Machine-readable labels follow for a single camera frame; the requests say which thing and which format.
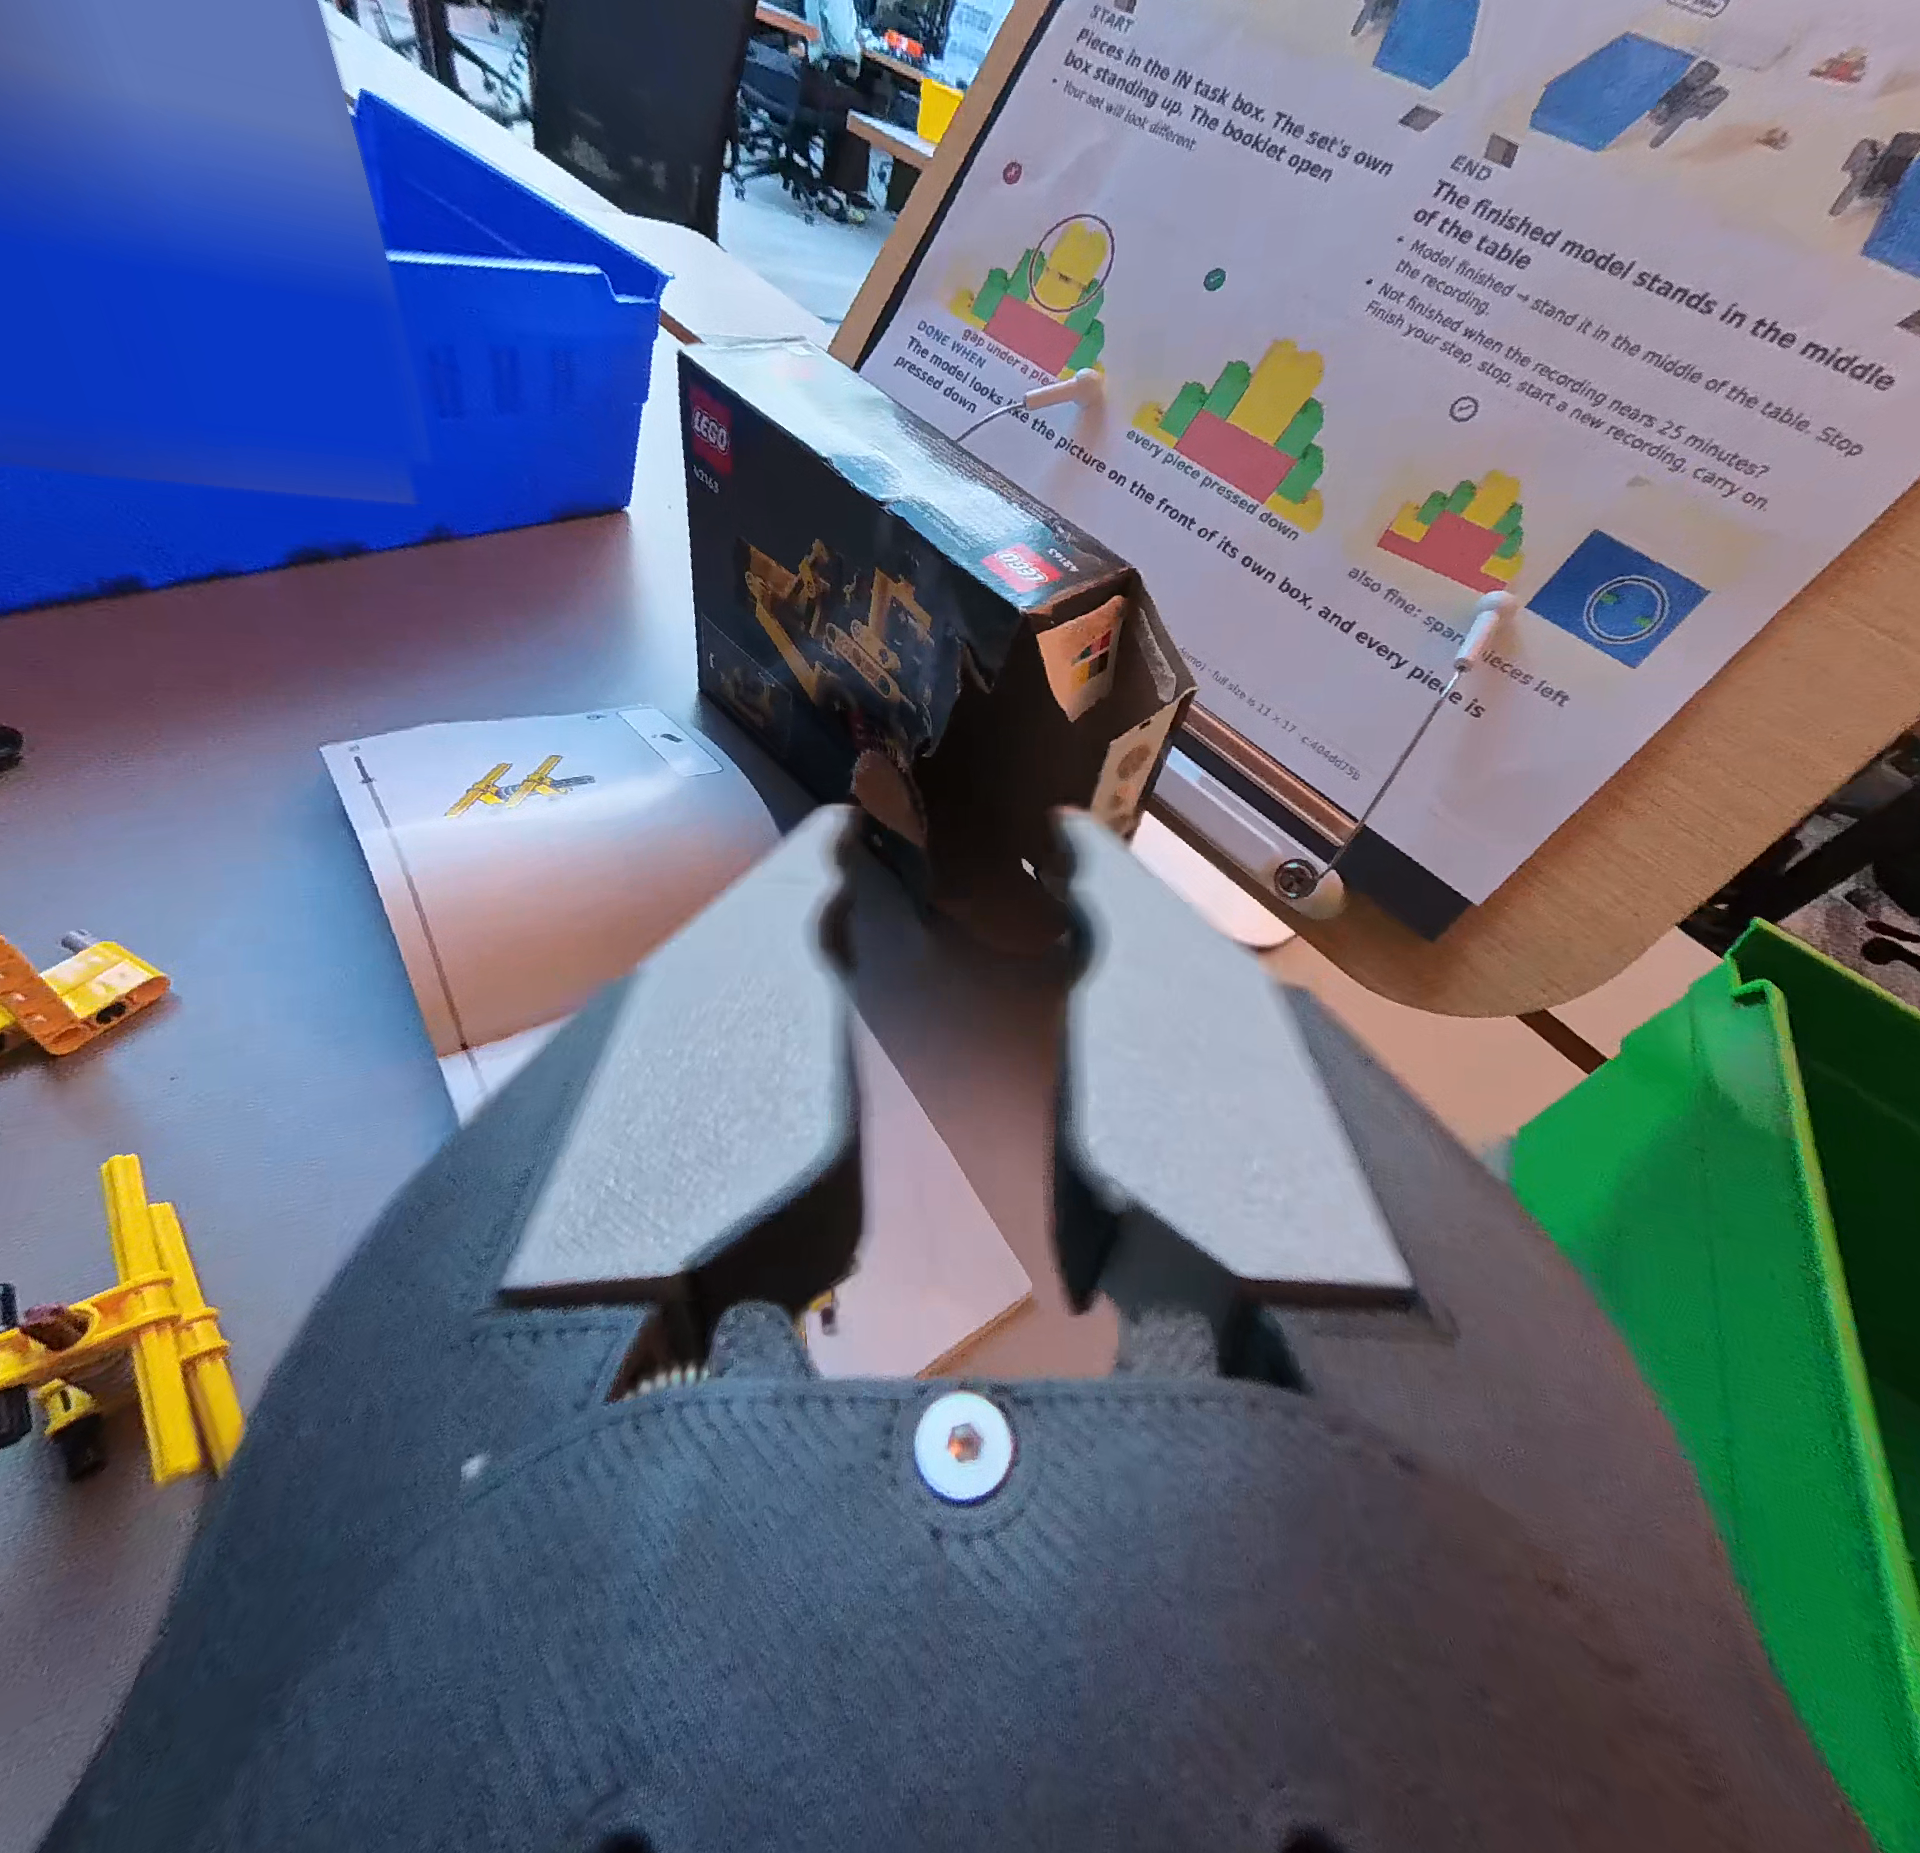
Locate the yellow lego axle assembly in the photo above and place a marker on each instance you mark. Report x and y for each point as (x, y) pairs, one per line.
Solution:
(141, 1328)

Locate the dark lego set box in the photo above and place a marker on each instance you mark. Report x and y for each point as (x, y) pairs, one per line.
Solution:
(840, 593)

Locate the small yellow bin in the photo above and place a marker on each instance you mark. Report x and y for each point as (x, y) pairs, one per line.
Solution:
(941, 110)

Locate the green plastic bin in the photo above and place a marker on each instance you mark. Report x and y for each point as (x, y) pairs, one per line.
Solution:
(1695, 1283)

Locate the blue plastic bin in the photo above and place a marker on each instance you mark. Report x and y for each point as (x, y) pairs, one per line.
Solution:
(510, 398)

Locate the yellow crossed lego beam assembly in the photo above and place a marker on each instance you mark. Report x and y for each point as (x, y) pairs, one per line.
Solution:
(92, 991)

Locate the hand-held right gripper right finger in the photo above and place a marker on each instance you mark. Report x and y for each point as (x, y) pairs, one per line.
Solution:
(1202, 1103)

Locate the black partition panel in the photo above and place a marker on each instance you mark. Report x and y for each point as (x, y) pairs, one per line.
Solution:
(646, 68)

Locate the wooden display board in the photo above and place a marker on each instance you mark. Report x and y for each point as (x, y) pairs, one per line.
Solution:
(1724, 773)

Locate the lego instruction booklet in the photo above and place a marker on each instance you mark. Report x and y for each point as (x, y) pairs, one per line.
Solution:
(510, 893)

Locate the printed task instruction sheet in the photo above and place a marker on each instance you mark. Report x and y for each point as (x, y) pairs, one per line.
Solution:
(1502, 233)

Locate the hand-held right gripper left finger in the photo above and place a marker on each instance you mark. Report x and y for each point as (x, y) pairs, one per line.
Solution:
(704, 1088)

